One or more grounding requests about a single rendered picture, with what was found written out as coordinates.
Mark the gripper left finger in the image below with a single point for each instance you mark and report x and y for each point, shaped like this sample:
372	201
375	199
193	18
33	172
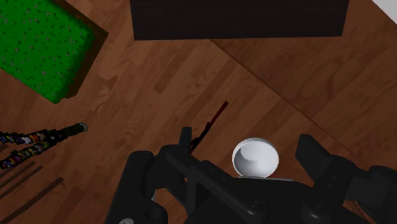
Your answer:
145	173

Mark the black multicoloured patterned object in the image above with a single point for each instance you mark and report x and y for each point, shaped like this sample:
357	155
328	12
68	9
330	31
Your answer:
37	138

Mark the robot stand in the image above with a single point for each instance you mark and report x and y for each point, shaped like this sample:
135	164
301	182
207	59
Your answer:
238	18

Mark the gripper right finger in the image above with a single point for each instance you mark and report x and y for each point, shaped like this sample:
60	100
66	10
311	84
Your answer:
335	176

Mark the green speckled block, brown base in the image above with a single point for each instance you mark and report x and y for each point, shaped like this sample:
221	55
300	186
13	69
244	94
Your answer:
40	43

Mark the white bowl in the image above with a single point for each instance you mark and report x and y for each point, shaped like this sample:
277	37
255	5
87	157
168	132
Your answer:
256	159

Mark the red and black thin tool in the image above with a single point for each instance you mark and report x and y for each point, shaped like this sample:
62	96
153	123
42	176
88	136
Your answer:
214	118

